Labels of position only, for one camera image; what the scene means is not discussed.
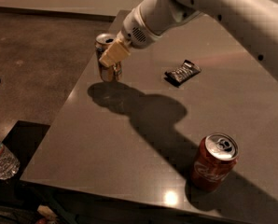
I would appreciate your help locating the red cola can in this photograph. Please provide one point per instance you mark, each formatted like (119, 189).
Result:
(216, 156)

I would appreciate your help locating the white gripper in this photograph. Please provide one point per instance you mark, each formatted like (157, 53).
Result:
(135, 32)

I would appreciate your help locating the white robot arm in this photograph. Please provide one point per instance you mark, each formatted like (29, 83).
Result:
(253, 23)

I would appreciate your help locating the orange soda can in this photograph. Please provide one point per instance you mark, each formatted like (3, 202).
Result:
(114, 72)

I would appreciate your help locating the black snack wrapper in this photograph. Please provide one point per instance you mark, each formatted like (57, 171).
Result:
(182, 73)

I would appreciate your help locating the clear plastic water bottle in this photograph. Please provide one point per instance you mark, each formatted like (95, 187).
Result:
(9, 164)

